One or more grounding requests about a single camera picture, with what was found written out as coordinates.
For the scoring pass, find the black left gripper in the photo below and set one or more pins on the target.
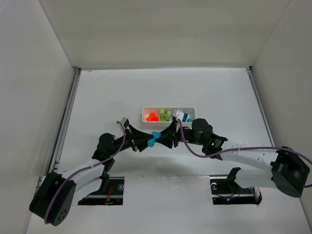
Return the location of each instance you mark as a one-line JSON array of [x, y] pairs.
[[131, 139]]

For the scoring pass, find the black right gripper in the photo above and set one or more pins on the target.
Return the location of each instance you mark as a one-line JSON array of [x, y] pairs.
[[174, 136]]

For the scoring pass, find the green lego block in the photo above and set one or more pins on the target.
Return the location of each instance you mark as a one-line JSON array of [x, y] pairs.
[[168, 115], [162, 115]]

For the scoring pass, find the orange round lego piece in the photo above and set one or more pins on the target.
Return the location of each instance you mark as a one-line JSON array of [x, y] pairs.
[[152, 117]]

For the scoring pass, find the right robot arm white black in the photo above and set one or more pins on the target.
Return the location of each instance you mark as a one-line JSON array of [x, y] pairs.
[[279, 168]]

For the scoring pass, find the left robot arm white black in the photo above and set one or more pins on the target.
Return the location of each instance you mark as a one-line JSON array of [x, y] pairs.
[[55, 196]]

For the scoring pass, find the white three-compartment tray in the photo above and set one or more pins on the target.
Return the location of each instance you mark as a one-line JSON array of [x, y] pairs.
[[147, 110]]

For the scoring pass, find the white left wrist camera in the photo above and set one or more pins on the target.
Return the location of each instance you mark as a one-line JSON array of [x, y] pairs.
[[123, 123]]

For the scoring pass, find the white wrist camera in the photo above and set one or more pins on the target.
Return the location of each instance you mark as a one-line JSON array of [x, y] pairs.
[[123, 123], [178, 114]]

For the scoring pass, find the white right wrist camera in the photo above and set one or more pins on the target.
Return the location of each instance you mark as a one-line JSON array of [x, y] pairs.
[[178, 114]]

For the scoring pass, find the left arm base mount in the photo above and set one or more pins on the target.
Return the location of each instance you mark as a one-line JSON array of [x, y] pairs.
[[109, 193]]

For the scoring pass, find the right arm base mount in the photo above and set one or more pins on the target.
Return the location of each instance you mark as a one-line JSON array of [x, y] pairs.
[[225, 191]]

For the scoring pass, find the left aluminium table rail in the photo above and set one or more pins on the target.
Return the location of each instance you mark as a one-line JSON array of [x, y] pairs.
[[54, 157]]

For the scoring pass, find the aluminium table rail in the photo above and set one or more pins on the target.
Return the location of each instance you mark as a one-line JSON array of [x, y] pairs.
[[54, 157], [258, 131]]

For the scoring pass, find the right aluminium table rail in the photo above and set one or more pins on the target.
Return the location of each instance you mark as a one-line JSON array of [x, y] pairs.
[[258, 131]]

